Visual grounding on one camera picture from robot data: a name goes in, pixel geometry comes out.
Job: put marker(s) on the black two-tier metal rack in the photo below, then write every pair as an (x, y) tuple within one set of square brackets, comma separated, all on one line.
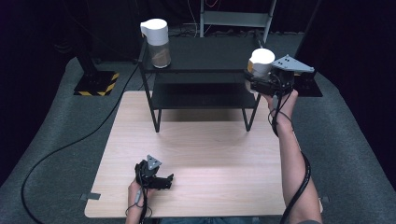
[(202, 54)]

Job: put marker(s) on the person's right hand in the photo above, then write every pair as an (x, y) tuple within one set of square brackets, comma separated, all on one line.
[(285, 105)]

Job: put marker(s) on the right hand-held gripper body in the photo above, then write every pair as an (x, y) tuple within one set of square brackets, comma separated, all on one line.
[(285, 77)]

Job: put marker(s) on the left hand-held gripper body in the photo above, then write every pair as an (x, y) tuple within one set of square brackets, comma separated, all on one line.
[(146, 175)]

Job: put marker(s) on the grey tape piece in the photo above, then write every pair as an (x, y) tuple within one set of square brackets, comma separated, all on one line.
[(91, 196), (324, 199)]

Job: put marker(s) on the white dispenser yellow bottle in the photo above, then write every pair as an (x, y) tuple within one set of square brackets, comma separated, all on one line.
[(262, 60)]

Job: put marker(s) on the white dispenser clear bottle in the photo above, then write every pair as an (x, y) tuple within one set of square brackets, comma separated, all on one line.
[(155, 31)]

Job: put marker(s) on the person's left hand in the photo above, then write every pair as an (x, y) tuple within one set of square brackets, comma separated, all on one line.
[(135, 199)]

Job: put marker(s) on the grey metal frame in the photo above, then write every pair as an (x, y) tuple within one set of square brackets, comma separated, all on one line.
[(235, 18)]

